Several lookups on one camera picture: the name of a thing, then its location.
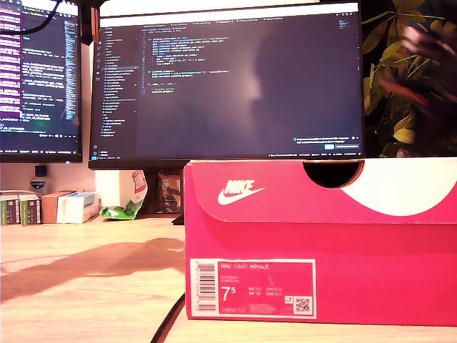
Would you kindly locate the red Nike shoebox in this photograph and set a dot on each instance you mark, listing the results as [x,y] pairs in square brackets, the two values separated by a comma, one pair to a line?
[321,243]

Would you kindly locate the white cardboard box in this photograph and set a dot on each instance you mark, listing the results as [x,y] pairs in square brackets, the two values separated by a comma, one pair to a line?
[76,209]

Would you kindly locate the brown cardboard box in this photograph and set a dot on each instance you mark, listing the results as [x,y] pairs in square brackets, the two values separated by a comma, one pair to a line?
[50,207]

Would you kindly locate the small green box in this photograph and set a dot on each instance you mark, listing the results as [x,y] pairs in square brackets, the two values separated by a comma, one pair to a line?
[9,211]
[30,211]

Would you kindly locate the camouflage patterned object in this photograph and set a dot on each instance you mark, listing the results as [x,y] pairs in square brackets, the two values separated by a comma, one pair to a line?
[171,191]

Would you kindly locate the large computer monitor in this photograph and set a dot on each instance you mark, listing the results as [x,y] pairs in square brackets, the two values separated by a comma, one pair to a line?
[228,89]

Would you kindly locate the white shoe with paper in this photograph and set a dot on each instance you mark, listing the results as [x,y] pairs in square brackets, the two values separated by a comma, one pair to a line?
[333,177]

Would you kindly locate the green and white snack bag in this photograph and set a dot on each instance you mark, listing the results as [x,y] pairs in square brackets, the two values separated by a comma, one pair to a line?
[119,212]

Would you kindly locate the small black device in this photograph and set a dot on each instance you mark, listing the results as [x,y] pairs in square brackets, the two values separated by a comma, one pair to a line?
[41,170]

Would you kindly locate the green leafy houseplant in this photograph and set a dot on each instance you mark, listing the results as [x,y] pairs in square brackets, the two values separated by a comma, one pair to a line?
[389,71]

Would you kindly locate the dark shield badge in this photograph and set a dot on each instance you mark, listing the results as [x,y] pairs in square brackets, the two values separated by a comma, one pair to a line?
[37,185]

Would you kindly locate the computer monitor with purple text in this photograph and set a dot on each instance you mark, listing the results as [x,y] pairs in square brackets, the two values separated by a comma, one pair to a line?
[39,89]

